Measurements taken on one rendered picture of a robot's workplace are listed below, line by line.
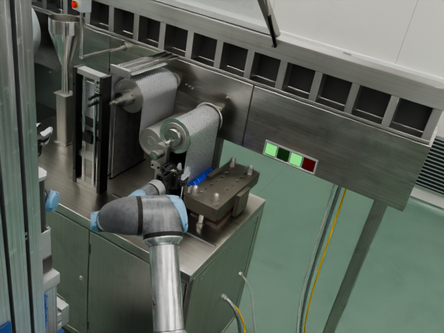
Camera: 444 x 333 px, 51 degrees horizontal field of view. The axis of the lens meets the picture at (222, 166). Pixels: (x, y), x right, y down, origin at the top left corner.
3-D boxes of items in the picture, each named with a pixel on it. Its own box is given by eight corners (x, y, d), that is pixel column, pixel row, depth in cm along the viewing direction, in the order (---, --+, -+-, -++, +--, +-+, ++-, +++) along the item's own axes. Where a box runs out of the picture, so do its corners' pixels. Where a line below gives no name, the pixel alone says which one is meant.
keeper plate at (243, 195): (231, 215, 205) (236, 195, 200) (242, 205, 213) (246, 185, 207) (236, 217, 204) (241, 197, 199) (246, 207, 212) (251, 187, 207)
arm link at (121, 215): (98, 236, 127) (90, 238, 173) (139, 234, 130) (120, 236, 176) (98, 194, 129) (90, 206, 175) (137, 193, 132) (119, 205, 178)
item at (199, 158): (181, 188, 197) (186, 150, 188) (209, 168, 216) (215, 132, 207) (182, 188, 197) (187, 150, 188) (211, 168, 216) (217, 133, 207)
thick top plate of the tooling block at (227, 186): (182, 206, 195) (184, 194, 192) (228, 170, 226) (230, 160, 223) (215, 221, 189) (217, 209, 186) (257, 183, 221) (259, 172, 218)
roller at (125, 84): (115, 106, 199) (117, 75, 192) (151, 92, 219) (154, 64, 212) (141, 117, 194) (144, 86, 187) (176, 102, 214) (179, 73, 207)
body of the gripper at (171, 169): (185, 168, 184) (168, 180, 175) (183, 186, 188) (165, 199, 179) (170, 161, 187) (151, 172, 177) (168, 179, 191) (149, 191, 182)
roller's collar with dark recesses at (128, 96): (113, 104, 191) (113, 90, 188) (123, 101, 196) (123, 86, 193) (125, 110, 189) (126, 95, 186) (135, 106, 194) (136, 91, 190)
